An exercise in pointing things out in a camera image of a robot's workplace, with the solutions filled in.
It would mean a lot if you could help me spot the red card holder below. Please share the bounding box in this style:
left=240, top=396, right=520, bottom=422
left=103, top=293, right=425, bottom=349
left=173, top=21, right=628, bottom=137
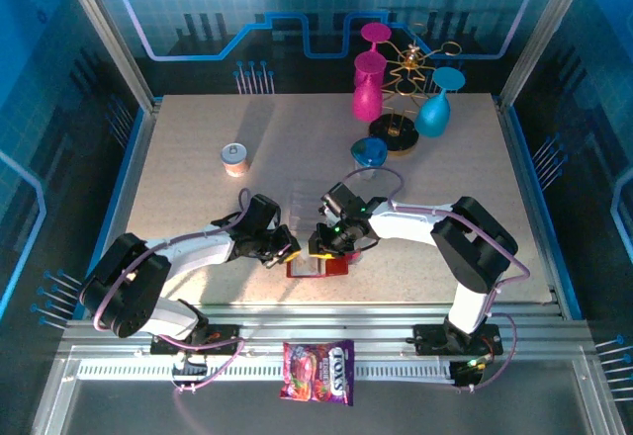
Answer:
left=285, top=251, right=363, bottom=280

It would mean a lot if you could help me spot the yogurt cup blue lid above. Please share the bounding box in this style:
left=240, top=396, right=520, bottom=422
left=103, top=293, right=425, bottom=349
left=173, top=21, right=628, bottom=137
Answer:
left=350, top=137, right=389, bottom=179

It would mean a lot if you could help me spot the small tin can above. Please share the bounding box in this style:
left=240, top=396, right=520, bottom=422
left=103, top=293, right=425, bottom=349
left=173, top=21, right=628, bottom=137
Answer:
left=221, top=142, right=250, bottom=178

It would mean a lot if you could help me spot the purple candy bag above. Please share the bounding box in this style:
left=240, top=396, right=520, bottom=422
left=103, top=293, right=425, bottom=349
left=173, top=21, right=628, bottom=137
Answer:
left=279, top=339, right=356, bottom=407

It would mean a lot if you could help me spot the pink wine glass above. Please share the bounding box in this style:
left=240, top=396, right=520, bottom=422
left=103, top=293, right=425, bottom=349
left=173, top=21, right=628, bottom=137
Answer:
left=353, top=23, right=393, bottom=91
left=351, top=52, right=388, bottom=123

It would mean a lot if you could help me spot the black controller board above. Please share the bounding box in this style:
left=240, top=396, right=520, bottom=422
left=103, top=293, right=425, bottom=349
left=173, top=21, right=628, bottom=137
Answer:
left=170, top=355, right=209, bottom=392
left=450, top=358, right=485, bottom=391

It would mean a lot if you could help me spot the blue wine glass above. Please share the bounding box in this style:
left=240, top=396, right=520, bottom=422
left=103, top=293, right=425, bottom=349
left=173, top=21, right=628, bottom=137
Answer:
left=413, top=67, right=467, bottom=138

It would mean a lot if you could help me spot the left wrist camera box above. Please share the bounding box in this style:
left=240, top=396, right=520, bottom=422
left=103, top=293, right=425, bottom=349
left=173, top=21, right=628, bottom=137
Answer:
left=240, top=195, right=282, bottom=232

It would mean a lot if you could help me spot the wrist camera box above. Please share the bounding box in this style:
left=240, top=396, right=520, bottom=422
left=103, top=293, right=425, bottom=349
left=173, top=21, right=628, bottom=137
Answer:
left=240, top=195, right=282, bottom=232
left=320, top=182, right=366, bottom=219

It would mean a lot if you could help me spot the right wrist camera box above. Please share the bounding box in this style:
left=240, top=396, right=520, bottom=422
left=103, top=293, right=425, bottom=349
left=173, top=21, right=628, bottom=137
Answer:
left=320, top=182, right=366, bottom=219

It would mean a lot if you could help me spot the aluminium front rail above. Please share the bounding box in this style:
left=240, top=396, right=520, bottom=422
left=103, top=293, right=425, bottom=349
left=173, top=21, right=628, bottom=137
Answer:
left=58, top=304, right=597, bottom=357

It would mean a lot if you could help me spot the gold wire glass rack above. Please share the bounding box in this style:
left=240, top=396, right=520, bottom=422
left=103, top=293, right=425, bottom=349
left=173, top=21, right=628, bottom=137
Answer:
left=368, top=22, right=464, bottom=158

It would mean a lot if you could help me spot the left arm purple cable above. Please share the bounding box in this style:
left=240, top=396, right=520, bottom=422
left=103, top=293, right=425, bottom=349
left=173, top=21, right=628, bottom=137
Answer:
left=92, top=187, right=247, bottom=395

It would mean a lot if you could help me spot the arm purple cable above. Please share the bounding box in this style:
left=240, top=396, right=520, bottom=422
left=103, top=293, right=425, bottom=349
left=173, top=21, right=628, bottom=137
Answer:
left=92, top=187, right=247, bottom=395
left=340, top=166, right=531, bottom=392

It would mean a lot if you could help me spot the white slotted cable duct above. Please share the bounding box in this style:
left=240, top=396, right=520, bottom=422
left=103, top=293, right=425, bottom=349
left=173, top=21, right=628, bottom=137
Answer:
left=76, top=359, right=454, bottom=383

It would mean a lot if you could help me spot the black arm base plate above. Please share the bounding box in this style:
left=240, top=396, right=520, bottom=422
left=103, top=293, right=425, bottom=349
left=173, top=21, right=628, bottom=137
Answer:
left=412, top=323, right=504, bottom=357
left=149, top=323, right=243, bottom=357

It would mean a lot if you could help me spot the aluminium side rail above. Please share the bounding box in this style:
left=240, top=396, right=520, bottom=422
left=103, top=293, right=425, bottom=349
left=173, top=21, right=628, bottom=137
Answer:
left=494, top=93, right=583, bottom=320
left=91, top=98, right=162, bottom=318

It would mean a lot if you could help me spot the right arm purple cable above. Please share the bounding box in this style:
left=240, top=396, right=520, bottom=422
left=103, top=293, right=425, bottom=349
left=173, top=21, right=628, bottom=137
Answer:
left=340, top=166, right=531, bottom=392

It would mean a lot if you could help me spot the aluminium frame post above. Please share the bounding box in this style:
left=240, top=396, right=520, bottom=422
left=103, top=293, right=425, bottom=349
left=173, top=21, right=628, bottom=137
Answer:
left=53, top=0, right=158, bottom=113
left=498, top=0, right=594, bottom=108

